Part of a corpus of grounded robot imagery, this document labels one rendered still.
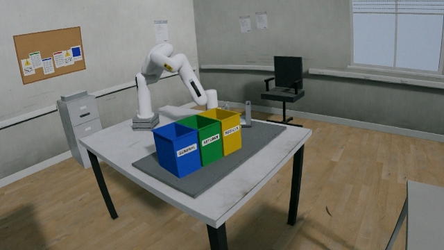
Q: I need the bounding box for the yellow recycle bin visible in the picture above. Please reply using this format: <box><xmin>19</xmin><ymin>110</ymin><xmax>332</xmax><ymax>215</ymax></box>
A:
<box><xmin>197</xmin><ymin>108</ymin><xmax>241</xmax><ymax>156</ymax></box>

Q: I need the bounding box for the green returns bin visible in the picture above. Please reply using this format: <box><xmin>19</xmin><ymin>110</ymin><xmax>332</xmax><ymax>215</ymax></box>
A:
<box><xmin>176</xmin><ymin>115</ymin><xmax>223</xmax><ymax>167</ymax></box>

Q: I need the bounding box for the blue storage bin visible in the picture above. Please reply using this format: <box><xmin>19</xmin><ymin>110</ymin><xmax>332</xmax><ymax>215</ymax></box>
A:
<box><xmin>151</xmin><ymin>122</ymin><xmax>201</xmax><ymax>178</ymax></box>

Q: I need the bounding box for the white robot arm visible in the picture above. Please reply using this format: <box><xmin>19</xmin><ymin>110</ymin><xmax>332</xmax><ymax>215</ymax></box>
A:
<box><xmin>135</xmin><ymin>43</ymin><xmax>218</xmax><ymax>119</ymax></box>

